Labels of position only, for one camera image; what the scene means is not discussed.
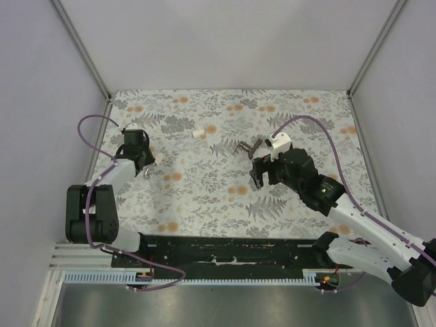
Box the aluminium front rail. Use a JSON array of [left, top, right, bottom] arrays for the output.
[[48, 244, 112, 271]]

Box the white elbow fitting left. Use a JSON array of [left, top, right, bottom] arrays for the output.
[[191, 126, 206, 139]]

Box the aluminium frame post right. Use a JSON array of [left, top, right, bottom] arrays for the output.
[[347, 0, 409, 99]]

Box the bronze water faucet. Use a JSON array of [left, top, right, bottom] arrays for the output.
[[234, 138, 262, 160]]

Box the aluminium frame post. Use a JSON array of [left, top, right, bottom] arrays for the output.
[[49, 0, 112, 102], [347, 0, 409, 99]]

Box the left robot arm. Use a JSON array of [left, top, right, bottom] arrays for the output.
[[65, 129, 155, 253]]

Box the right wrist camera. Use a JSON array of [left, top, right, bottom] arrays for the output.
[[265, 132, 292, 161]]

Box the white elbow fitting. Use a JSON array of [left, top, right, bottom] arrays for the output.
[[155, 153, 163, 165]]

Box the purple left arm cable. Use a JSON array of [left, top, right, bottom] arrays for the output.
[[77, 114, 187, 293]]

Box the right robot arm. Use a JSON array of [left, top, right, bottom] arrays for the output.
[[249, 149, 435, 307]]

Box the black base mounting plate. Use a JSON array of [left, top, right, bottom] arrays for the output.
[[112, 235, 336, 279]]

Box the floral patterned table mat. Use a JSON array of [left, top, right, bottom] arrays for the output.
[[94, 89, 377, 238]]

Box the white slotted cable duct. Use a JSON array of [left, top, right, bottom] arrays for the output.
[[63, 270, 322, 287]]

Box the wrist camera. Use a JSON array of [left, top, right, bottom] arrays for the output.
[[265, 132, 292, 161], [119, 123, 140, 134]]

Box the aluminium frame post left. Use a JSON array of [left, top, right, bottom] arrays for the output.
[[49, 0, 112, 102]]

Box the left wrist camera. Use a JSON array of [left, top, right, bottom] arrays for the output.
[[119, 123, 140, 134]]

